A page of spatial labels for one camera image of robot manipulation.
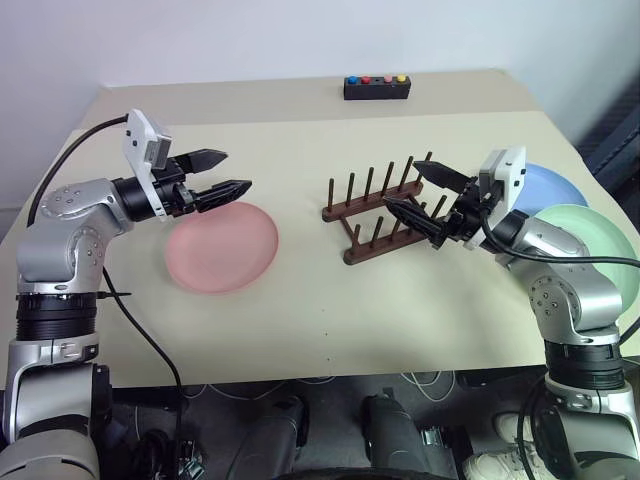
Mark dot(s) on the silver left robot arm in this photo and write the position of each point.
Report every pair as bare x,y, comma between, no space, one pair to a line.
65,235

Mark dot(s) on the dark rounded shape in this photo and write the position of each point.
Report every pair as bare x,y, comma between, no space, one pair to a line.
270,440
395,440

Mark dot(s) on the black flat box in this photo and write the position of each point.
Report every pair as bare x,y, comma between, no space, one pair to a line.
495,379

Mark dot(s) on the blue plastic plate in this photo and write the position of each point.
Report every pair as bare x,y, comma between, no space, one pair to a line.
550,190

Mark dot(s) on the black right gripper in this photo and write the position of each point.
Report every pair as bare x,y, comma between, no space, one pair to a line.
462,220

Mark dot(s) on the red plastic plate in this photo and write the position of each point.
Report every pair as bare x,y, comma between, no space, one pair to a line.
225,250

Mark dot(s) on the brown wooden dish rack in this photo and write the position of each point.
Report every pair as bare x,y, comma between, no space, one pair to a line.
370,201

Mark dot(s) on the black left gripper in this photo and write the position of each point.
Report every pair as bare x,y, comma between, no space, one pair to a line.
170,192

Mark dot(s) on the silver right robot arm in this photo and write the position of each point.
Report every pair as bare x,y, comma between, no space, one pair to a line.
560,295

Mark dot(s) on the green plastic plate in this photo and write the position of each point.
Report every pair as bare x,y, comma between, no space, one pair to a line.
600,230

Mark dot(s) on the black button box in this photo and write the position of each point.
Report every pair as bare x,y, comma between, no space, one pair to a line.
377,91

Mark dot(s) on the black textured object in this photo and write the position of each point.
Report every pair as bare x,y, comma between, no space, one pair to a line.
615,135

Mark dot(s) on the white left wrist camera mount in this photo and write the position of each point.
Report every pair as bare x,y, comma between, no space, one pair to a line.
137,135

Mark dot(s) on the white sneaker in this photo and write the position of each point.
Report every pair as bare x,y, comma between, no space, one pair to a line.
495,465
512,427

